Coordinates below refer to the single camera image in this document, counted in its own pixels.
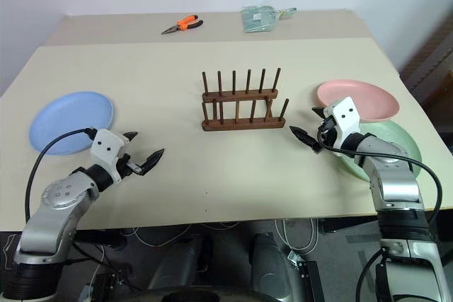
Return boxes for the wooden dish rack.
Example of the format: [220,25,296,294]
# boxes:
[200,67,291,133]

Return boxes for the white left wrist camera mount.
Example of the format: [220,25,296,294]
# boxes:
[89,128,130,183]

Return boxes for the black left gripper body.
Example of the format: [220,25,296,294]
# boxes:
[115,153,144,178]

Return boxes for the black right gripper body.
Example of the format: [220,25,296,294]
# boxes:
[317,117,338,149]

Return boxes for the thin white cable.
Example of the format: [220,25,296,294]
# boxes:
[122,221,242,248]

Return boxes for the green plate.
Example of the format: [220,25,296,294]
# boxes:
[339,119,423,181]

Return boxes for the green plastic packet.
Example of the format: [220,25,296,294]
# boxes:
[241,4,281,35]

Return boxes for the pink plate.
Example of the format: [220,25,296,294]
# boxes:
[316,80,401,122]

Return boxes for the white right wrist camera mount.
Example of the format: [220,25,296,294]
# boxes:
[323,96,364,149]

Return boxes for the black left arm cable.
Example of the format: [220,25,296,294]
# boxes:
[24,127,98,227]

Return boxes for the blue plate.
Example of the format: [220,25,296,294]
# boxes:
[28,91,116,156]

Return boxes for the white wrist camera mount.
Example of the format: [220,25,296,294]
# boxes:
[323,96,364,149]
[89,128,130,183]

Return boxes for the dark grey rounded shape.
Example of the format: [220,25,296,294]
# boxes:
[147,234,214,291]
[250,232,302,296]

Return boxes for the white cable bundle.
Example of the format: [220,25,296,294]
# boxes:
[274,216,320,255]

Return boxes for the orange handled pliers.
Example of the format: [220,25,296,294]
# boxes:
[161,14,205,36]

